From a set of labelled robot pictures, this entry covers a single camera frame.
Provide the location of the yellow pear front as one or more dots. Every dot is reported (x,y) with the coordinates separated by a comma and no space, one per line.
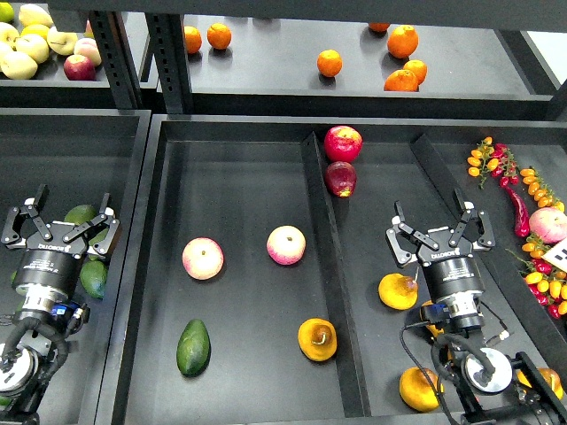
(417,389)

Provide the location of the black shelf post right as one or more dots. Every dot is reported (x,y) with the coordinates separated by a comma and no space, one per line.
(167,43)

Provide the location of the green avocado top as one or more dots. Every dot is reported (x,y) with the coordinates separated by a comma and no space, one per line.
(80,214)

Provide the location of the dark green avocado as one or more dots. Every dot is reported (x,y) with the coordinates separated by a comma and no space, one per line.
(193,348)

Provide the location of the pale peach on shelf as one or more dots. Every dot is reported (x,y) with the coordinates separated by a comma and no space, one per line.
(87,47)

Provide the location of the yellow pear brown top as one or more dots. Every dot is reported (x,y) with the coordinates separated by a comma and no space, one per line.
(317,339)

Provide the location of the black left tray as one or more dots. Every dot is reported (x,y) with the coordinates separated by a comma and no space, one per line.
(79,155)

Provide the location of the orange behind front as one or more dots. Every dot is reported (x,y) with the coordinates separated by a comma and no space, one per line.
(418,68)

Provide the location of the black tray divider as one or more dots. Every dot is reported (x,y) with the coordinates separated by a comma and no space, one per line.
(351,377)
(546,333)

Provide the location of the red apple on shelf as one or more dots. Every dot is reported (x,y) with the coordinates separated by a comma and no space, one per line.
(79,68)

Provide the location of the pale pear front shelf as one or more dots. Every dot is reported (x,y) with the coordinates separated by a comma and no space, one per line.
(18,66)

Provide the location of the white label card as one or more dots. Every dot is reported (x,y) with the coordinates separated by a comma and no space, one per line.
(557,255)

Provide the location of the black tray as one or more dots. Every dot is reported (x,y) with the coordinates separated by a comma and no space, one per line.
(79,155)
(235,180)

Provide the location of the pink apple centre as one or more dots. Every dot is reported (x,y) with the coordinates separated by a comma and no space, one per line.
(286,245)

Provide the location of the mixed cherry tomato bunch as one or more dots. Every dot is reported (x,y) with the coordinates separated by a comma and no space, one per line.
(496,160)

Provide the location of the dark red apple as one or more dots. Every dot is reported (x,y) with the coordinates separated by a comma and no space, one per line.
(340,179)

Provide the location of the black upper left shelf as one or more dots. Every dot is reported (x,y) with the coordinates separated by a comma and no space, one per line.
(51,88)

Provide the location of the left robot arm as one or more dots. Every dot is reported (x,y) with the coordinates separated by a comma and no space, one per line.
(37,346)

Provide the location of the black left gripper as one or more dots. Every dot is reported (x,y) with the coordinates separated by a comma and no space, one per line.
(54,255)

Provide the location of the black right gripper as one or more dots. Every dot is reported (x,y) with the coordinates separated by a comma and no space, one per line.
(449,265)

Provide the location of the black shelf post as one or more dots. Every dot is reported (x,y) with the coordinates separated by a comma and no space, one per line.
(112,42)
(167,43)

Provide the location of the yellow pear right corner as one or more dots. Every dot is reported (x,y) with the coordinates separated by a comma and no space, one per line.
(550,376)

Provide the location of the pink apple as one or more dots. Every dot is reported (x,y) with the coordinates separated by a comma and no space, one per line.
(286,245)
(202,258)

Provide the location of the orange front right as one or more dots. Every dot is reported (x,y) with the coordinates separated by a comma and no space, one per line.
(401,80)

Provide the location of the lower cherry tomato bunch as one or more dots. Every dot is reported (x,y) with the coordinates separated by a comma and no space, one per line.
(546,282)

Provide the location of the red chili pepper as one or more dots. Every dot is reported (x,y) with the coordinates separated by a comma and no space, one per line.
(521,225)

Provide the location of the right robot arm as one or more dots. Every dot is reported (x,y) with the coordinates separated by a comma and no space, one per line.
(492,387)

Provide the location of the yellow pear with stem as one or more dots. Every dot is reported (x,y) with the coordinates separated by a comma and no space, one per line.
(398,291)

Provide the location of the pink apple right bin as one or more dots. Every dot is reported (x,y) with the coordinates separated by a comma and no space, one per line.
(549,224)

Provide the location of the pale apple middle shelf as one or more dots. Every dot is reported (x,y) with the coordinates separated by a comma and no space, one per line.
(35,46)

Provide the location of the bright red apple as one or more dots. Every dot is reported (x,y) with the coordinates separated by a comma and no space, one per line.
(342,143)

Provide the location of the black centre tray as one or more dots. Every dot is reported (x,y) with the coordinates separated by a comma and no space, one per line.
(235,180)

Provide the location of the black shelf post left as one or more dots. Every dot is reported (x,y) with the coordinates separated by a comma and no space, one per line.
(112,42)

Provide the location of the yellow upright pear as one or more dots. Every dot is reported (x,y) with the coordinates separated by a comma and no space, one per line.
(434,315)

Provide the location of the black shelf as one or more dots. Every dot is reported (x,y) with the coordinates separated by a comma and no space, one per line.
(51,88)
(270,68)

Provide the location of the pink apple left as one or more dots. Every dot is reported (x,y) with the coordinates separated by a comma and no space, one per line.
(202,258)

